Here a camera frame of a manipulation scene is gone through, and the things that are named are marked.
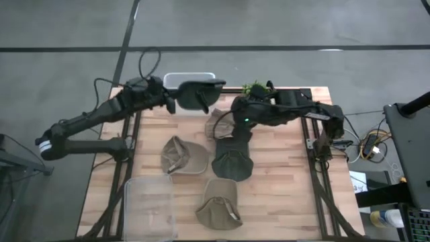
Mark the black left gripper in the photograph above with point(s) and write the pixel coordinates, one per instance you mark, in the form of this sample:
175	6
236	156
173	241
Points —
161	92

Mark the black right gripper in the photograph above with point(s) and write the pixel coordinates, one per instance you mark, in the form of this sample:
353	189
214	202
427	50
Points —
247	112

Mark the dark green cap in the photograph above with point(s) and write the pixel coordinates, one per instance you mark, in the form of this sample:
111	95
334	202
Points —
231	164
191	95

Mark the beige cap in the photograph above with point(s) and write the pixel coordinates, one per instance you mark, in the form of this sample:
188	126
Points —
210	129
195	158
218	198

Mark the clear plastic bin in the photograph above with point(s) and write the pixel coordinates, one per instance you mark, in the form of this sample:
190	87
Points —
174	80
148	208

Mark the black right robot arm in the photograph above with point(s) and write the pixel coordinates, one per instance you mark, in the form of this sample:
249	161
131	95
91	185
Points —
295	109

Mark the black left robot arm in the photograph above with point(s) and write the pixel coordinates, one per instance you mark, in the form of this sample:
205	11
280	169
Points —
100	111

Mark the small green potted plant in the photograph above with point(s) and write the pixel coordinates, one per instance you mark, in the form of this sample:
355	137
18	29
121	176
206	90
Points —
248	89

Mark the black power strip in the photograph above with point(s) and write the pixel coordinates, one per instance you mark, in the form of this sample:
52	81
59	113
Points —
369	142

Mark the white paper sheet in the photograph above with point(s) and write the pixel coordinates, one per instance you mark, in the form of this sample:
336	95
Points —
356	183

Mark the white charger plug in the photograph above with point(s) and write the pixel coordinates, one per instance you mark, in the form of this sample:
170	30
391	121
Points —
376	150

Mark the black flat board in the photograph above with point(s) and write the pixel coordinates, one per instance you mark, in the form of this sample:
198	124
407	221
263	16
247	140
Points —
383	195

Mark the grey metal stand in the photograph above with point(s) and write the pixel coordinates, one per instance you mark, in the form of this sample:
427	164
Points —
33	166

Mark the black round pole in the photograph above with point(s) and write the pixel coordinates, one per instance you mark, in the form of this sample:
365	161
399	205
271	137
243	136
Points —
416	102

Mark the grey flat panel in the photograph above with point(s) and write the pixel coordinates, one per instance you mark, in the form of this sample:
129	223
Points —
413	151

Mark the white and yellow bottle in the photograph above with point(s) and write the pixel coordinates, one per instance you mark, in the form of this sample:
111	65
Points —
389	218

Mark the backlit keyboard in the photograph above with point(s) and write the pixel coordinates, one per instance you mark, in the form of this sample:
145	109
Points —
420	227

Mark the black aluminium table frame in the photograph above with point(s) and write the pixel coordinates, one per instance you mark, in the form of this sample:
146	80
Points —
231	90

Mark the silver metal bracket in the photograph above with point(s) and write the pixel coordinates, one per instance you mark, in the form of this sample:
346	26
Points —
309	144

